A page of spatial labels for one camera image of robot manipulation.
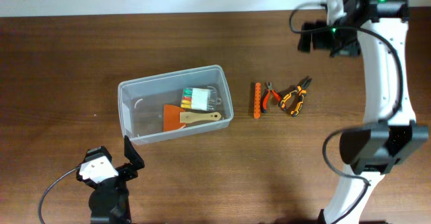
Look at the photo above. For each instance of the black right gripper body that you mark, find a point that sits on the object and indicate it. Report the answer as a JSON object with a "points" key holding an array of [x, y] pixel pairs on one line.
{"points": [[338, 42]]}

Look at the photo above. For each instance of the orange scraper wooden handle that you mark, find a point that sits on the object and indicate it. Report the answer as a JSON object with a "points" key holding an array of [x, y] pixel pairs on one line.
{"points": [[175, 118]]}

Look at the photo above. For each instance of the orange black needle nose pliers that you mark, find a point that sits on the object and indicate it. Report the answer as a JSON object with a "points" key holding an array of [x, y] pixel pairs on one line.
{"points": [[293, 101]]}

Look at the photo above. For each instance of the clear screwdriver bit case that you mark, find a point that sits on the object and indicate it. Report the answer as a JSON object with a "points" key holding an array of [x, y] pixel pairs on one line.
{"points": [[203, 99]]}

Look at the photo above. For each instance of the red handled cutting pliers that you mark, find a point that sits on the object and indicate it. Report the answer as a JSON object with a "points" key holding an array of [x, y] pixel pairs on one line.
{"points": [[266, 96]]}

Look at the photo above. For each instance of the orange perforated strip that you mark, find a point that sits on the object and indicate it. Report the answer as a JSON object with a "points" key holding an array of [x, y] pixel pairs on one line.
{"points": [[257, 101]]}

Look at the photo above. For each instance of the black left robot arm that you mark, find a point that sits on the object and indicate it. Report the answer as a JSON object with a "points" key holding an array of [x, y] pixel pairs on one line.
{"points": [[109, 201]]}

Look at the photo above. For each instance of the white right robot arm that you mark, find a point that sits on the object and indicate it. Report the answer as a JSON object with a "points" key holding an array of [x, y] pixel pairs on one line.
{"points": [[390, 132]]}

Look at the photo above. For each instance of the clear plastic container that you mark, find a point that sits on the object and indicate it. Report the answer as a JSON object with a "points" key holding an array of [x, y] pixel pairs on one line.
{"points": [[141, 103]]}

